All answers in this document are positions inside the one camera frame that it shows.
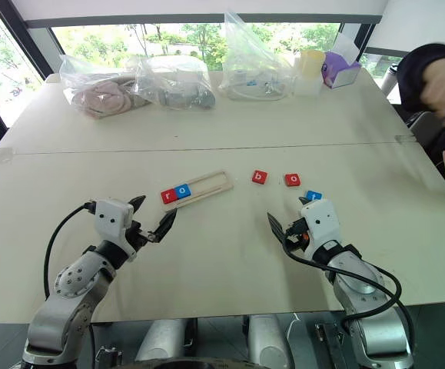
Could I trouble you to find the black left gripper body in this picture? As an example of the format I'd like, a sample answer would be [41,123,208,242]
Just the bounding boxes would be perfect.
[124,219,159,249]

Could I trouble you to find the tall clear bag with cables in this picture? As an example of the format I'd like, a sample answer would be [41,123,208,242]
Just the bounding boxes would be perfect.
[218,10,298,102]

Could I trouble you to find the clear bag with pink cloth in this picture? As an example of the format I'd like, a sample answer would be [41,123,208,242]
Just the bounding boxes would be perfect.
[58,53,147,120]

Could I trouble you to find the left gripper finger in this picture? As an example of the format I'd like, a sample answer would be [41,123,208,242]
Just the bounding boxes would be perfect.
[128,194,147,216]
[148,208,178,244]

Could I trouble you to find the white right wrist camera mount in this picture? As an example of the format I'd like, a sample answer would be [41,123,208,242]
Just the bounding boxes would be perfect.
[300,198,341,263]

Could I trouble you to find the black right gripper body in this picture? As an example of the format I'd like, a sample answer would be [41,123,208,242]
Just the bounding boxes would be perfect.
[282,218,311,253]

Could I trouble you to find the grey chair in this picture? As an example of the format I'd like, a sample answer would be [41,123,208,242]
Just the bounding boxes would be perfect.
[405,110,444,149]

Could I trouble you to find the black window frame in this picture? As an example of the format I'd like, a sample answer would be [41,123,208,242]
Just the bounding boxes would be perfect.
[0,0,387,80]

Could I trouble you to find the pale yellow plastic cup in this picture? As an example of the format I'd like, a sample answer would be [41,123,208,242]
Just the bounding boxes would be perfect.
[297,49,326,80]

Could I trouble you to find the silver robot leg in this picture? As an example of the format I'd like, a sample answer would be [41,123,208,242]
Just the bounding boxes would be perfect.
[244,314,287,369]
[134,317,188,363]

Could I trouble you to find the clear plastic container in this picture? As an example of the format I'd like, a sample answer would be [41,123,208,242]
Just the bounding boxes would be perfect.
[293,57,323,97]

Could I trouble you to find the silver water bottle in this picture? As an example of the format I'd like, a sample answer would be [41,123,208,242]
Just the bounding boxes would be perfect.
[384,63,402,104]

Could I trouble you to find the wooden letter tray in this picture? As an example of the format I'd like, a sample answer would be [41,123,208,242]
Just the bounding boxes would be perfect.
[163,170,234,214]

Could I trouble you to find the clear bag with grey items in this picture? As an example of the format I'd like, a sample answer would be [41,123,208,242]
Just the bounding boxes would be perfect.
[133,55,218,111]

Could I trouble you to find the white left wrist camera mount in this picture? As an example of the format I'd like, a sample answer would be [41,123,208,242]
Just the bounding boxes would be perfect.
[93,198,138,264]

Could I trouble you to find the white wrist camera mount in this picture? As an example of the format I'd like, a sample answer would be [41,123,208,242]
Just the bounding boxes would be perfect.
[93,198,138,264]
[300,198,341,263]

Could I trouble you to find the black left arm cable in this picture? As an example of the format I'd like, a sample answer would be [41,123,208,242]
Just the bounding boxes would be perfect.
[43,201,97,299]

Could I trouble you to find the purple and white box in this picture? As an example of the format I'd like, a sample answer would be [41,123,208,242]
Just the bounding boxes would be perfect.
[320,32,362,91]

